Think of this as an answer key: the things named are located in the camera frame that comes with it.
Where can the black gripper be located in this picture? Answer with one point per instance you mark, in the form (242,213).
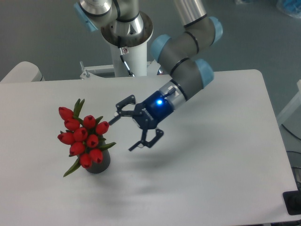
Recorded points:
(155,110)

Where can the red tulip bouquet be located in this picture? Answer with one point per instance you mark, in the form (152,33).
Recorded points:
(83,136)

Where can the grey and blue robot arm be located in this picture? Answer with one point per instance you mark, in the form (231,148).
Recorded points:
(188,77)

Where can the black ribbed vase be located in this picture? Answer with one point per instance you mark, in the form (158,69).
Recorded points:
(97,168)

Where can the white chair on left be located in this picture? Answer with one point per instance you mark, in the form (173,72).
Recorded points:
(23,72)

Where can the white furniture on right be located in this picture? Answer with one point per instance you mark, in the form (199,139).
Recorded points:
(291,107)

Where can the black box at table edge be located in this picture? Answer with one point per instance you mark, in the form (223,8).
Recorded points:
(292,202)

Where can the blue plastic bag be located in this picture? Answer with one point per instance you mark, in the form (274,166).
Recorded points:
(290,7)

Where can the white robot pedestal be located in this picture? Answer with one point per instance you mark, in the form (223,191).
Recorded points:
(128,46)

